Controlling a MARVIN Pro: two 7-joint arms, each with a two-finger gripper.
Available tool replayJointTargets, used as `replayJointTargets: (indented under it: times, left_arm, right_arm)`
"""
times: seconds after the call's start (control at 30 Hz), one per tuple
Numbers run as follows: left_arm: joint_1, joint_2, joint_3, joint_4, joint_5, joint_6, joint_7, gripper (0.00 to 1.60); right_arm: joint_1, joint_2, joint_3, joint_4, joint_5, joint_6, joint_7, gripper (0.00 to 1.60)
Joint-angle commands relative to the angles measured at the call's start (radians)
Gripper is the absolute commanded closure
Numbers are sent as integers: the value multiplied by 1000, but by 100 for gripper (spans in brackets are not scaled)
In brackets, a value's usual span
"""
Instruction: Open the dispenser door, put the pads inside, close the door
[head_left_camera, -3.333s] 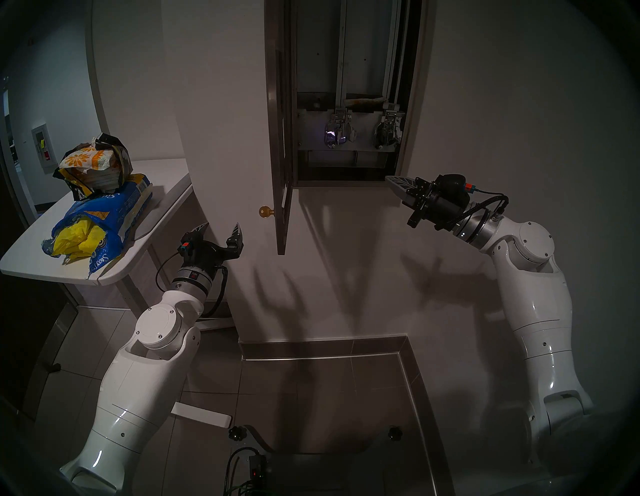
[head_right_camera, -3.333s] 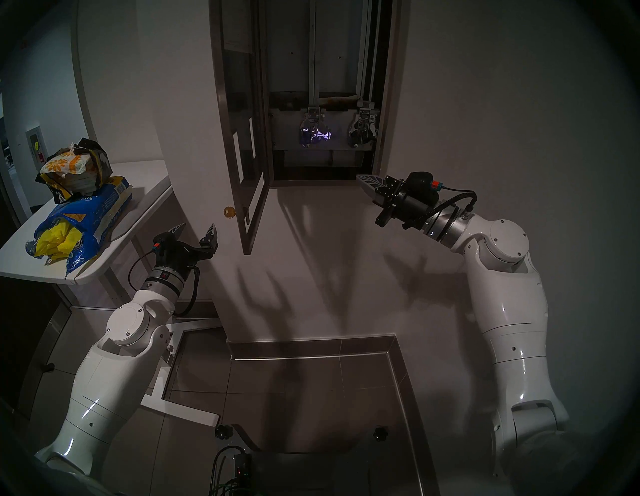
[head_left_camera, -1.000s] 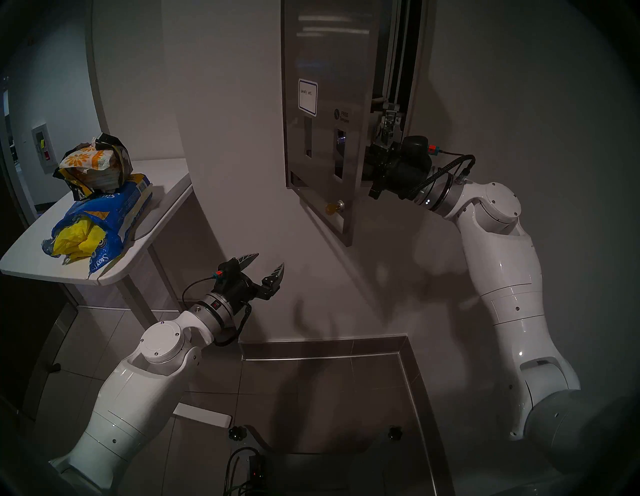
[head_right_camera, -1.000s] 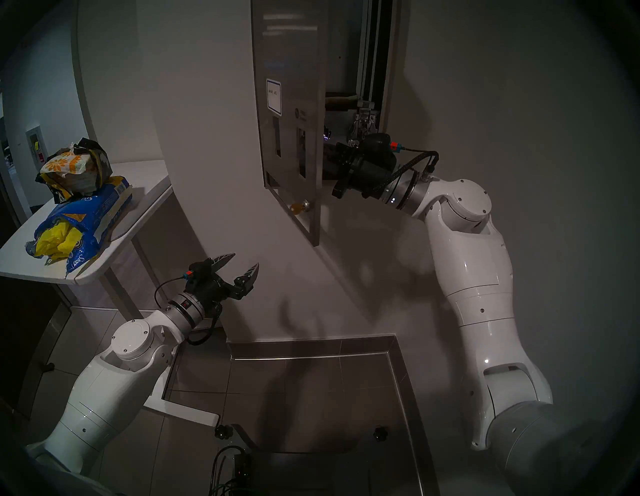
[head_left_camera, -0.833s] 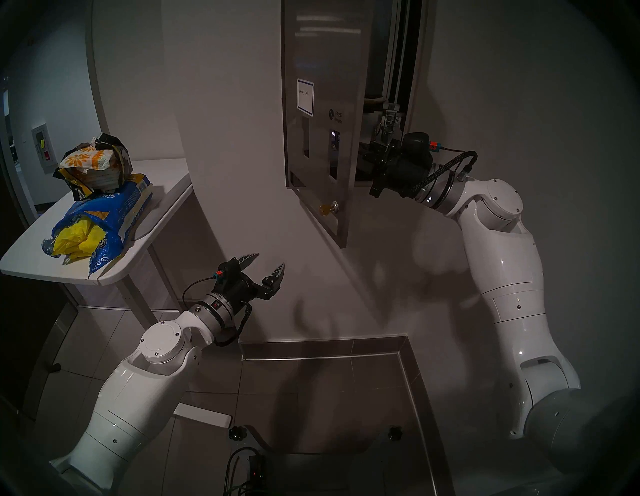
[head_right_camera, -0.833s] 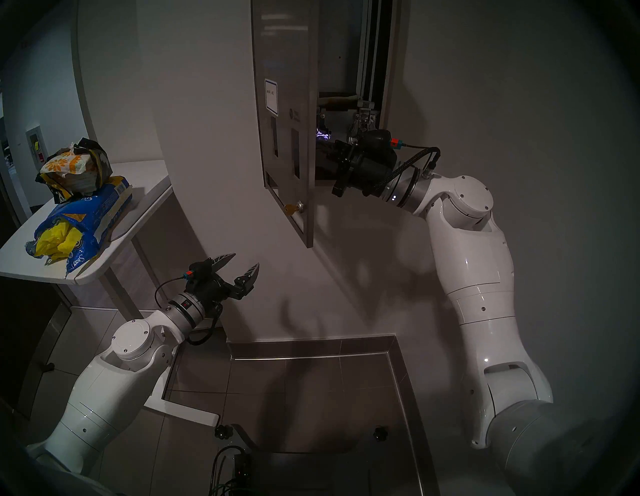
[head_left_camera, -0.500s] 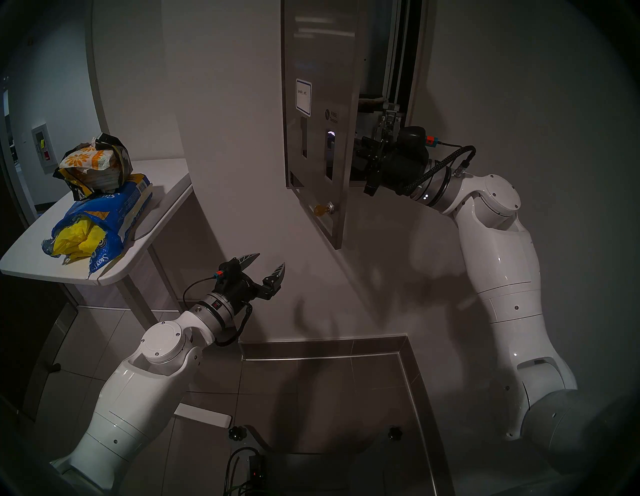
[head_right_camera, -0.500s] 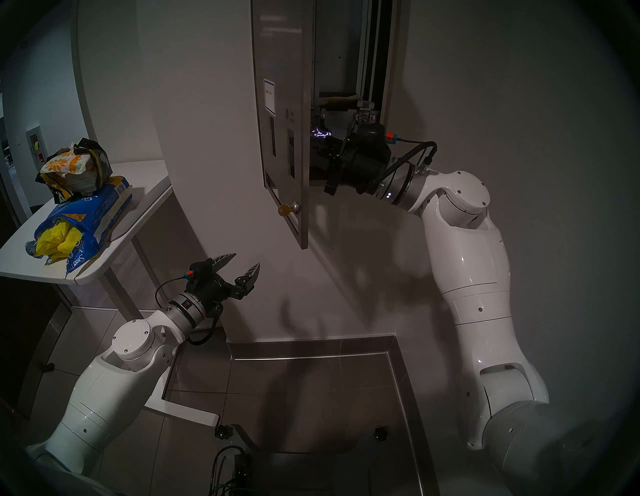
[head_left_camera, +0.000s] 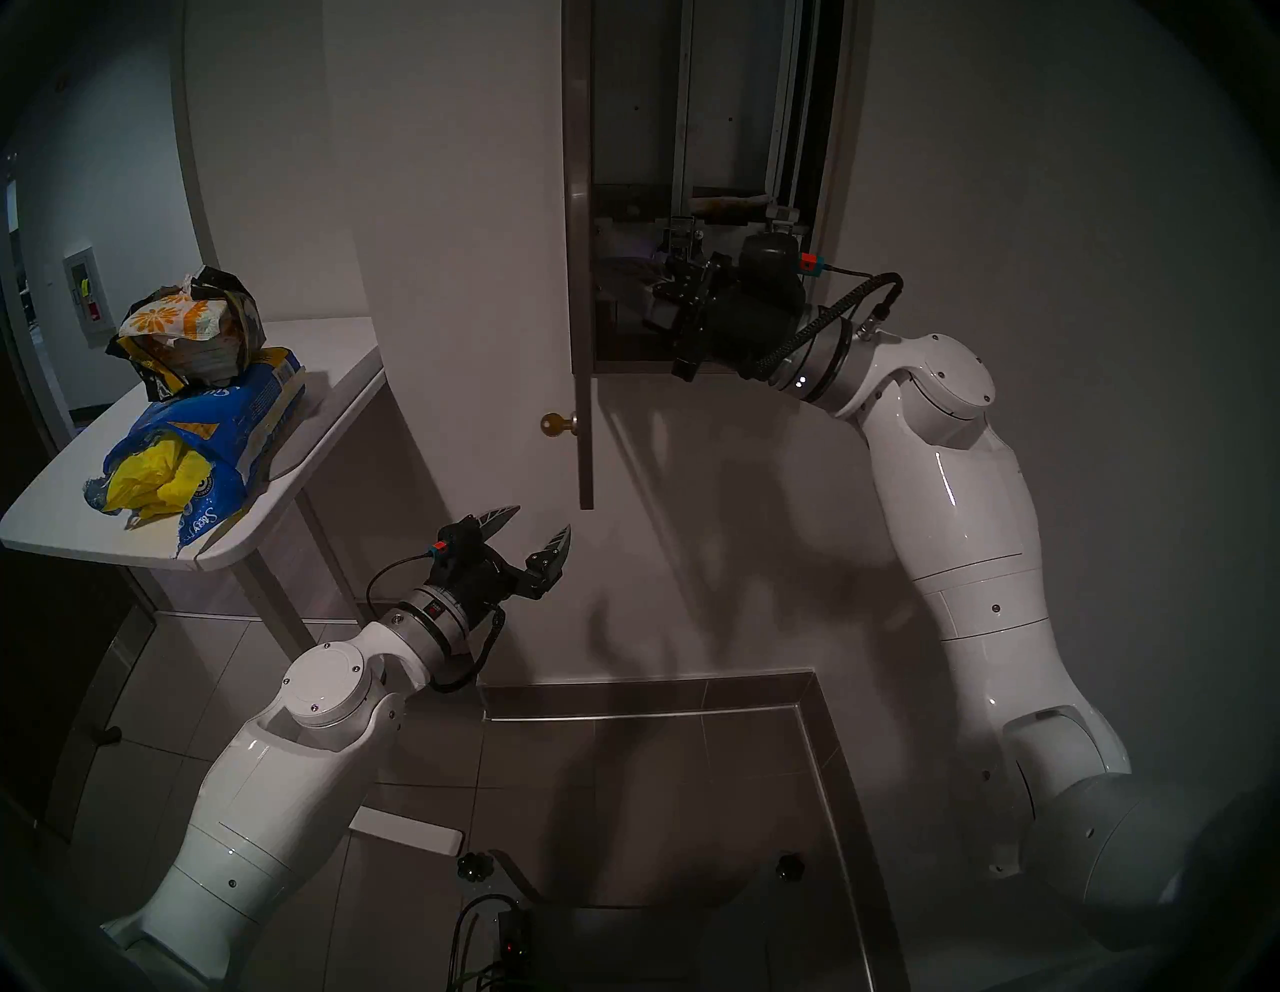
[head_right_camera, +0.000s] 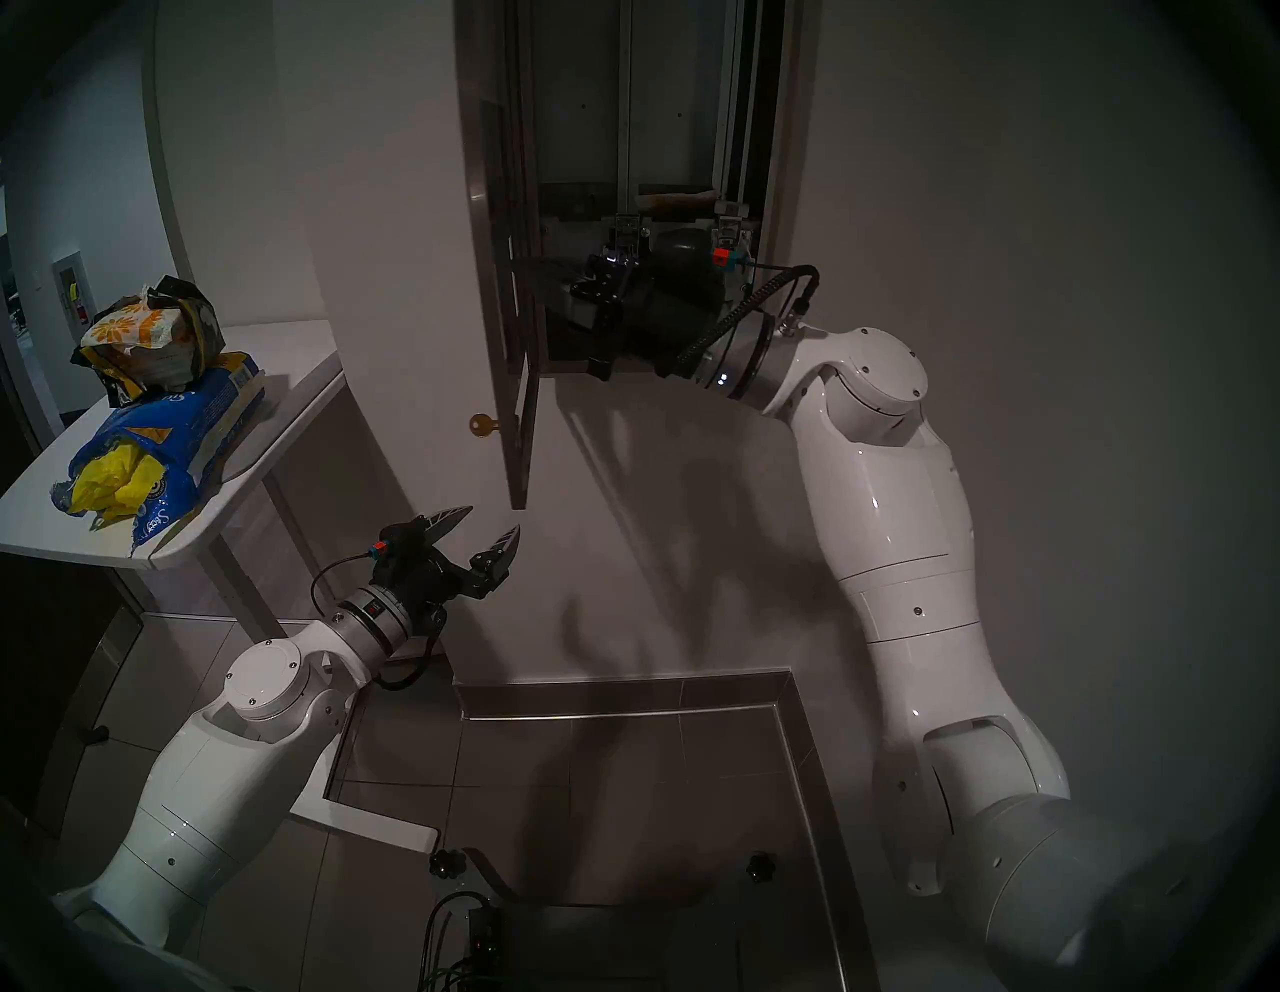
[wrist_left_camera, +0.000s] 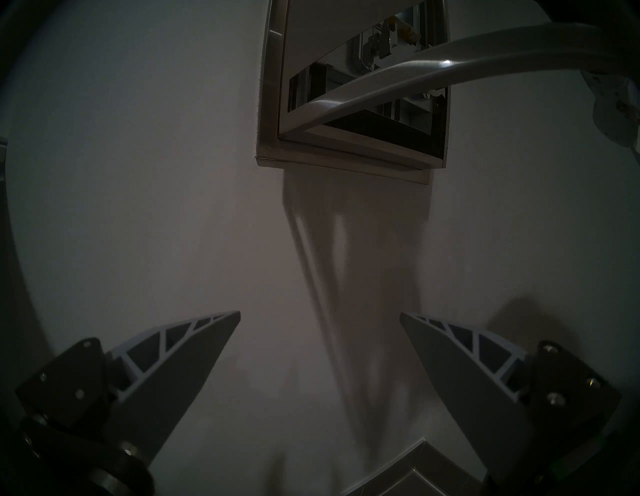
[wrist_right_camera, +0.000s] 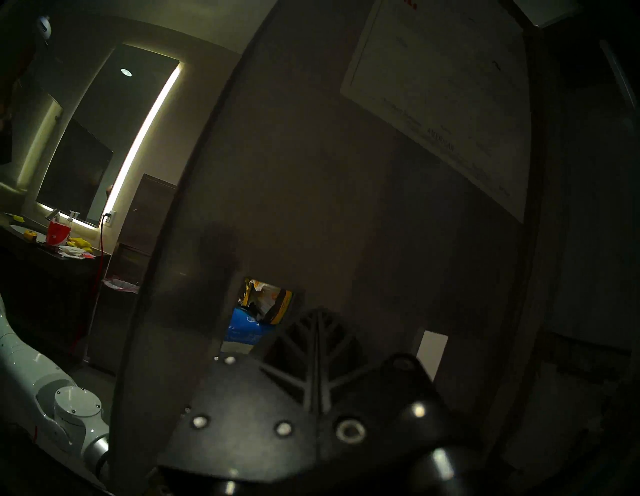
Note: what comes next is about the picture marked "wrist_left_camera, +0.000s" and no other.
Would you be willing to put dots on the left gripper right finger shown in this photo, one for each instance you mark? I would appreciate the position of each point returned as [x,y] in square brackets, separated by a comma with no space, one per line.
[470,390]

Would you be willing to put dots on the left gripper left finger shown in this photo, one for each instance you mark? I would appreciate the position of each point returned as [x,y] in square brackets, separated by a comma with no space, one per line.
[165,380]

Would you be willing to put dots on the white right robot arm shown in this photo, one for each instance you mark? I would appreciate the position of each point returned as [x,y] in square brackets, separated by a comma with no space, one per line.
[615,110]

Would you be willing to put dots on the chrome dispensing lever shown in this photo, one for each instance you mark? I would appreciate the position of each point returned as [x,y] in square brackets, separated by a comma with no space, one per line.
[372,47]

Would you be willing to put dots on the steel wall dispenser cabinet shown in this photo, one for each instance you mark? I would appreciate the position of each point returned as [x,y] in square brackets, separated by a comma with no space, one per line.
[270,100]

